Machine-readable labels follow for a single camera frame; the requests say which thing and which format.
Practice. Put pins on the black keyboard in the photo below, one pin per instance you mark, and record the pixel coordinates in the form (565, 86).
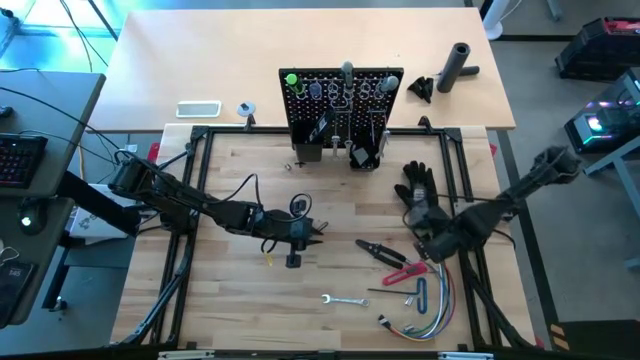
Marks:
(20, 160)

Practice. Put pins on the light wooden table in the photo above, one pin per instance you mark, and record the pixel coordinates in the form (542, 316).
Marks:
(200, 50)

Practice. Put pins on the black work glove green cuff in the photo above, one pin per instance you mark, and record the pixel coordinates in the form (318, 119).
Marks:
(417, 185)

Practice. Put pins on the short black rod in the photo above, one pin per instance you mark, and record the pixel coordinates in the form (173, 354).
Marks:
(470, 71)

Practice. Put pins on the black metal pegboard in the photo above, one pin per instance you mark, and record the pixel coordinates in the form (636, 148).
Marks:
(365, 107)

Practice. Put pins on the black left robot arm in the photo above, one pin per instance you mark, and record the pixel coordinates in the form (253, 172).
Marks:
(200, 202)

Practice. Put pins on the black and red case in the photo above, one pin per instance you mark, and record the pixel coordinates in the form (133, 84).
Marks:
(600, 45)

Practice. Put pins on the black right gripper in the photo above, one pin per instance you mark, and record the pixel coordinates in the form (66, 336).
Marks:
(440, 240)

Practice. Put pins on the black aluminium table frame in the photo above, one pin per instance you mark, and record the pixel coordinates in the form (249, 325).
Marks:
(225, 131)

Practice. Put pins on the tall black pegboard bin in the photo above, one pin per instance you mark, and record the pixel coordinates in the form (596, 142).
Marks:
(306, 150)

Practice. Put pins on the grey cylinder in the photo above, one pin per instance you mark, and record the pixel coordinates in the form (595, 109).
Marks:
(452, 67)

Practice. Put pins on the small silver combination wrench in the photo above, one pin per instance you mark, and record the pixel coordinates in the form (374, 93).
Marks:
(348, 148)

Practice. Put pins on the black support beam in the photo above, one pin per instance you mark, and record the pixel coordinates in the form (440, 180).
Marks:
(95, 200)

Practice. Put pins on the black computer mouse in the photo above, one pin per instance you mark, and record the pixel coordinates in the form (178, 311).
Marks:
(32, 219)

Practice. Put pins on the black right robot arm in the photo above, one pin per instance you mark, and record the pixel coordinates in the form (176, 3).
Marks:
(500, 207)

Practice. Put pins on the white fan base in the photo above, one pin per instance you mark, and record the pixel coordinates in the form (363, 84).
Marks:
(500, 25)

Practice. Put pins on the short black pegboard bin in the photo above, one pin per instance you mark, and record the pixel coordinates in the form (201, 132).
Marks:
(365, 167)

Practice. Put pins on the black smartphone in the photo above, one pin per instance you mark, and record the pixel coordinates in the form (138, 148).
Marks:
(15, 290)

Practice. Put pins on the black tool with white labels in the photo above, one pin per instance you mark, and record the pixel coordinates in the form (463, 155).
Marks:
(317, 125)

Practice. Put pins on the grey table legs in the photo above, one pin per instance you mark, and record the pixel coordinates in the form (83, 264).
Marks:
(620, 175)

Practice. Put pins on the computer case with coloured lights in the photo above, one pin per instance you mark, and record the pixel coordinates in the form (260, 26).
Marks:
(605, 117)

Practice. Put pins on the white cardboard box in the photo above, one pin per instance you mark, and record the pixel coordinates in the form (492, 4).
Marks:
(87, 227)

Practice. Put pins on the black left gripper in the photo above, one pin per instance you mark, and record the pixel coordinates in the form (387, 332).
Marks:
(299, 235)

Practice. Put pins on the white rectangular tray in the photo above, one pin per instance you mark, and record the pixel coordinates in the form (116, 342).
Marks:
(198, 108)

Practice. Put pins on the dark grey desk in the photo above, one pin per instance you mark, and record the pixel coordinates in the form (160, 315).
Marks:
(50, 100)

